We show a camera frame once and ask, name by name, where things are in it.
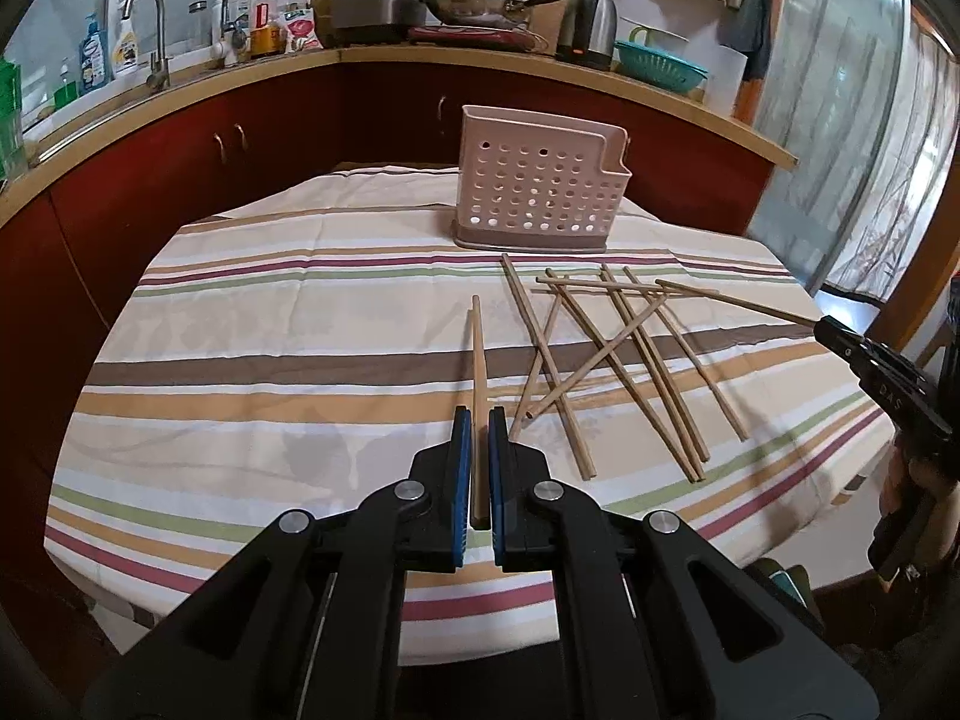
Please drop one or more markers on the orange oil bottle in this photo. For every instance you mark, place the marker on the orange oil bottle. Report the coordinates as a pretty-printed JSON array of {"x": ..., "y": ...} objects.
[{"x": 267, "y": 36}]

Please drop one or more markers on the green plastic bottle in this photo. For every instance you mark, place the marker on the green plastic bottle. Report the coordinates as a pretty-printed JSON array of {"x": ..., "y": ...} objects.
[{"x": 12, "y": 150}]

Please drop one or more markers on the steel electric kettle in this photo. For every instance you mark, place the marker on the steel electric kettle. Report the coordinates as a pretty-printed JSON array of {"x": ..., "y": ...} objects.
[{"x": 587, "y": 33}]

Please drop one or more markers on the wooden chopstick horizontal top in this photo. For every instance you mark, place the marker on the wooden chopstick horizontal top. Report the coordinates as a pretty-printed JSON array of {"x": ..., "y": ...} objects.
[{"x": 628, "y": 287}]

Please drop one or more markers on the blue detergent bottle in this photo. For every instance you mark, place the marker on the blue detergent bottle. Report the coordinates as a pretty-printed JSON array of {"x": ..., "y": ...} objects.
[{"x": 93, "y": 60}]

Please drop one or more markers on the striped tablecloth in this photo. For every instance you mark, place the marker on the striped tablecloth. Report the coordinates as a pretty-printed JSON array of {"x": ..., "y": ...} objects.
[{"x": 299, "y": 351}]

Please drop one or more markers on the red kitchen cabinets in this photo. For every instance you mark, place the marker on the red kitchen cabinets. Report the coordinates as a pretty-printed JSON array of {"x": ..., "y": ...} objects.
[{"x": 72, "y": 258}]

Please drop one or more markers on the dark hanging cloth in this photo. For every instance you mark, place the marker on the dark hanging cloth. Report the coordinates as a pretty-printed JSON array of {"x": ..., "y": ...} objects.
[{"x": 750, "y": 34}]

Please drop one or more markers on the wooden chopstick middle pair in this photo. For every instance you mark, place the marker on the wooden chopstick middle pair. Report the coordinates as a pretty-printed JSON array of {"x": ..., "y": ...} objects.
[{"x": 685, "y": 427}]

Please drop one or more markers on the small green soap bottle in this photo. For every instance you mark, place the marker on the small green soap bottle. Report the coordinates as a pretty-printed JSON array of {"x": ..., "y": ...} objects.
[{"x": 67, "y": 91}]

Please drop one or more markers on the wooden countertop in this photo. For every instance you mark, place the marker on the wooden countertop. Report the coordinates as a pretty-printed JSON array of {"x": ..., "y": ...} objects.
[{"x": 54, "y": 162}]

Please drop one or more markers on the white spray cleaner bottle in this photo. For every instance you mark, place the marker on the white spray cleaner bottle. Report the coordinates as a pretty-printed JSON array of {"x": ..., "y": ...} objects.
[{"x": 125, "y": 55}]

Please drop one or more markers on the wooden chopstick crossing diagonal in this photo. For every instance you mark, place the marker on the wooden chopstick crossing diagonal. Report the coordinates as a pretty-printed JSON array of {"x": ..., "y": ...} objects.
[{"x": 607, "y": 349}]

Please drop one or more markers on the glass sliding door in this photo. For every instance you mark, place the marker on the glass sliding door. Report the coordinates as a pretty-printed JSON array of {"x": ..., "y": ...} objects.
[{"x": 867, "y": 101}]

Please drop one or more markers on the teal plastic basket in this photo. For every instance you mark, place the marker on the teal plastic basket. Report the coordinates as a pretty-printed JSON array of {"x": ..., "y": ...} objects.
[{"x": 657, "y": 68}]

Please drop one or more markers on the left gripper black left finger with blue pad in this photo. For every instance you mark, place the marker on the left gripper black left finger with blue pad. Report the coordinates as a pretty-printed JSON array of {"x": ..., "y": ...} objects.
[{"x": 304, "y": 621}]

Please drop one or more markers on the wooden chopstick short left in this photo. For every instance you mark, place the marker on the wooden chopstick short left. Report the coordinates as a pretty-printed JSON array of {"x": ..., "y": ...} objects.
[{"x": 534, "y": 373}]

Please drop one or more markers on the wooden chopstick long middle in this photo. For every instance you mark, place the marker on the wooden chopstick long middle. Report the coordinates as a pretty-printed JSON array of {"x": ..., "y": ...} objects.
[{"x": 675, "y": 443}]

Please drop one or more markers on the red white snack bag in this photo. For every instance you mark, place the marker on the red white snack bag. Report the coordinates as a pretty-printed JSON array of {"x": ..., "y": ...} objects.
[{"x": 298, "y": 19}]

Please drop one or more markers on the steel wok with lid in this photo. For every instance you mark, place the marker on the steel wok with lid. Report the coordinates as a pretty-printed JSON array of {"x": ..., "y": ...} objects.
[{"x": 506, "y": 14}]

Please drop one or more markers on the steel rice cooker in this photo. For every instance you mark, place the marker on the steel rice cooker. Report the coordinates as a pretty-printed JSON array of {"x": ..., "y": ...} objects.
[{"x": 376, "y": 21}]

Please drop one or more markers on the knife block with knives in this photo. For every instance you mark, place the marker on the knife block with knives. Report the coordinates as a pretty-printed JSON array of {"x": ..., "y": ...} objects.
[{"x": 323, "y": 23}]

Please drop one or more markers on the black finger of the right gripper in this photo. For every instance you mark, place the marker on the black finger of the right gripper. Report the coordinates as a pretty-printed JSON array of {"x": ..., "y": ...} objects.
[{"x": 925, "y": 412}]

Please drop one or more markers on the pink perforated utensil holder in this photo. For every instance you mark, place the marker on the pink perforated utensil holder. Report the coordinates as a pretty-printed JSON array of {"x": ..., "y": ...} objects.
[{"x": 538, "y": 182}]

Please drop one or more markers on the red induction cooktop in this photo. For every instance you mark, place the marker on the red induction cooktop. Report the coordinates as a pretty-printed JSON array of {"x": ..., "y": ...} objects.
[{"x": 479, "y": 37}]

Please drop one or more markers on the person's right hand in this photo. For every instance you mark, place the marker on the person's right hand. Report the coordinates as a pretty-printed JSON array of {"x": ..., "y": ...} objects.
[{"x": 918, "y": 514}]

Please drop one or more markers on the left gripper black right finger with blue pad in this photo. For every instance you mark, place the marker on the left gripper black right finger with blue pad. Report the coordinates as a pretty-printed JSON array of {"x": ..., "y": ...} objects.
[{"x": 654, "y": 621}]

